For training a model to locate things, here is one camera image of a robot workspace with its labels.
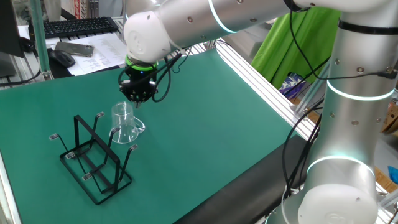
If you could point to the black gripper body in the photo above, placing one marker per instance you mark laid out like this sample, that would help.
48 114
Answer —
140 77

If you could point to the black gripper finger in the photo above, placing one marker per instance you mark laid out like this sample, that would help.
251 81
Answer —
127 91
150 91

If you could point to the clear glass cup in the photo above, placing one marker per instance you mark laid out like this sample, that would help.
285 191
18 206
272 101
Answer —
124 124

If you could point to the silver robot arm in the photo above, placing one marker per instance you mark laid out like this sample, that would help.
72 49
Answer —
357 124

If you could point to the white printed paper sheet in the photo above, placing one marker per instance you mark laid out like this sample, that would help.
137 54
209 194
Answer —
99 53

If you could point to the green table mat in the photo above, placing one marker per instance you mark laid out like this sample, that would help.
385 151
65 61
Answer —
202 124

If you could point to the grey smartphone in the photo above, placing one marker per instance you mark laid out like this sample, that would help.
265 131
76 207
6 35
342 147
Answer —
74 48

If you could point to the black mouse pad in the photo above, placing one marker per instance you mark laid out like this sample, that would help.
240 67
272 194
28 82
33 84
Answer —
57 71

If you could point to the black computer mouse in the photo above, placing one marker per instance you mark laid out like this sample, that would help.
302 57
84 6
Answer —
62 57

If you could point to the black keyboard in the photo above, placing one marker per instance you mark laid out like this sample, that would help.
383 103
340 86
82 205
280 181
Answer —
74 26

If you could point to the red white label strip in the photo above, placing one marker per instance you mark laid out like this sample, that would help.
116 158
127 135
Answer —
77 9

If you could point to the black computer monitor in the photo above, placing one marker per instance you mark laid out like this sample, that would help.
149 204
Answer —
7 28

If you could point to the blue white patterned bag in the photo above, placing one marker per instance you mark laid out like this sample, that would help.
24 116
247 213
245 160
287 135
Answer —
290 84

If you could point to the black table mat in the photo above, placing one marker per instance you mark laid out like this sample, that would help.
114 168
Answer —
248 193

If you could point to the bright green cloth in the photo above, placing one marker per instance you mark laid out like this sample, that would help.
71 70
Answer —
289 56

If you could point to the labelled cardboard box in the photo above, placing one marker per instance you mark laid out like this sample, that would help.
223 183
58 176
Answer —
391 119

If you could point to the aluminium frame post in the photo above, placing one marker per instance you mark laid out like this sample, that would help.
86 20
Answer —
306 98
38 37

